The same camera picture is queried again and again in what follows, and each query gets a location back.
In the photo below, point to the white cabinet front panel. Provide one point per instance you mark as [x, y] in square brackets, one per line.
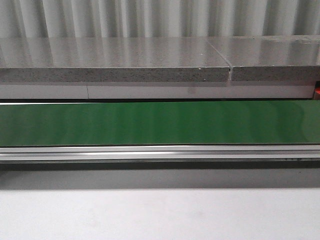
[140, 90]

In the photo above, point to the red object at right edge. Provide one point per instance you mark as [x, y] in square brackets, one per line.
[316, 94]

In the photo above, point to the grey stone counter slab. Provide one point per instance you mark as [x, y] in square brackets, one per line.
[110, 60]
[270, 58]

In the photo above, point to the white corrugated curtain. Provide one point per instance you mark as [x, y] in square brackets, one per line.
[158, 18]

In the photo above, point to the grey stone counter slab right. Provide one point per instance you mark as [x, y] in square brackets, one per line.
[270, 58]

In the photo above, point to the aluminium conveyor side rail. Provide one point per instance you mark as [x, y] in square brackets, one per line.
[161, 153]

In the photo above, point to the green conveyor belt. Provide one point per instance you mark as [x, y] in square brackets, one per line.
[161, 123]

